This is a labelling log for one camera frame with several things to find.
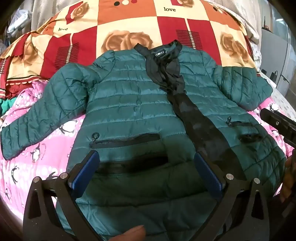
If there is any person's left hand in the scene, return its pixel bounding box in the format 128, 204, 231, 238
110, 225, 146, 241

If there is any white floral bedsheet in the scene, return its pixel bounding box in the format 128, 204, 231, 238
243, 14, 263, 70

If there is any rose patterned checked blanket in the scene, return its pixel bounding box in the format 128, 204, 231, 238
0, 0, 259, 99

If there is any white curtain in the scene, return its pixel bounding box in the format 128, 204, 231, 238
14, 0, 102, 33

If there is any grey cabinet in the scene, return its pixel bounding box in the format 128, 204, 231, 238
260, 21, 296, 98

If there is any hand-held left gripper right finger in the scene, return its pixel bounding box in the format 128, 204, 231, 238
185, 151, 270, 241

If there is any pink penguin print blanket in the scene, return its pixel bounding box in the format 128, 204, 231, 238
0, 81, 93, 223

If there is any person's right hand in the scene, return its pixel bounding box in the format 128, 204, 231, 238
279, 149, 296, 202

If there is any green cloth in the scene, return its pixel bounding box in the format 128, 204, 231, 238
0, 98, 11, 115

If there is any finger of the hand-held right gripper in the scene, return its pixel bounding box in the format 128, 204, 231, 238
259, 108, 296, 133

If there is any green quilted puffer jacket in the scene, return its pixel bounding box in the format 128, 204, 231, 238
1, 40, 287, 241

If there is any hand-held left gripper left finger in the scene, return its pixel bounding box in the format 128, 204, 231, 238
23, 151, 100, 241

